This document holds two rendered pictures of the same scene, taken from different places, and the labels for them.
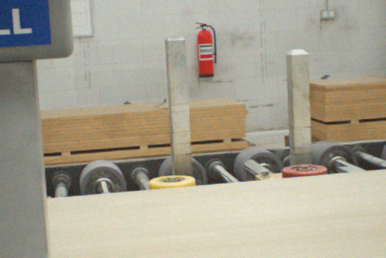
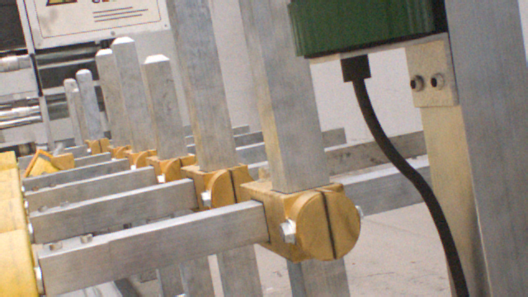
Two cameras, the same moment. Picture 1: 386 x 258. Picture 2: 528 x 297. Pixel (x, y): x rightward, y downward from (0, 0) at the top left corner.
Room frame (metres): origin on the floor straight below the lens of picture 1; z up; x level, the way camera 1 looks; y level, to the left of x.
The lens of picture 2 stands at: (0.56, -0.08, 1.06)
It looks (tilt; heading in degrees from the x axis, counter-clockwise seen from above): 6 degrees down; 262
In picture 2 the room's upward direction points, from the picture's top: 10 degrees counter-clockwise
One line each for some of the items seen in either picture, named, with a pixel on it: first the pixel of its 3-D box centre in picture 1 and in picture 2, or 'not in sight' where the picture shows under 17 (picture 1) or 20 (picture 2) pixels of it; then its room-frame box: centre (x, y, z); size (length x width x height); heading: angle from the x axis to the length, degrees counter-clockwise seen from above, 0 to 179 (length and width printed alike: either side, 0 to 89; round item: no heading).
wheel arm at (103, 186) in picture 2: not in sight; (183, 168); (0.53, -1.20, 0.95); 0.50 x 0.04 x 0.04; 9
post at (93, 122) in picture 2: not in sight; (101, 162); (0.70, -2.14, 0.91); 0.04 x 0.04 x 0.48; 9
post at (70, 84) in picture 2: not in sight; (84, 153); (0.78, -2.64, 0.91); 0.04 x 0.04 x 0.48; 9
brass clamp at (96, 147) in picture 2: not in sight; (98, 148); (0.71, -2.17, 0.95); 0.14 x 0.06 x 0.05; 99
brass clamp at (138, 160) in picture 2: not in sight; (144, 164); (0.59, -1.43, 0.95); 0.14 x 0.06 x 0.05; 99
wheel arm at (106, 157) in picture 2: not in sight; (164, 148); (0.55, -1.70, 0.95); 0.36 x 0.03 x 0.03; 9
